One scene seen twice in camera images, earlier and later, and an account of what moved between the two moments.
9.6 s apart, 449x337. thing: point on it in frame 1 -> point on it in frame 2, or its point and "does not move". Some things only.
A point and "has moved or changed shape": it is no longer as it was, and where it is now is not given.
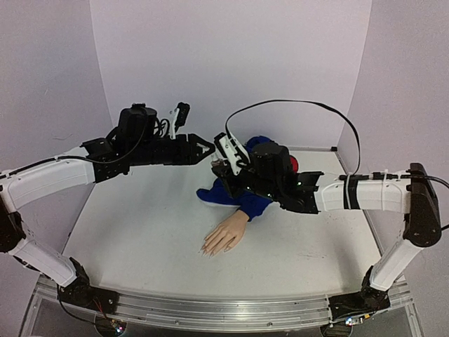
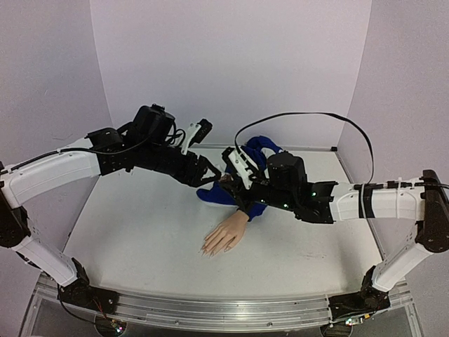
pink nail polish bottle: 217,163 has moved or changed shape
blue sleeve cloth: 250,203 does not move
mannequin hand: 232,229 does not move
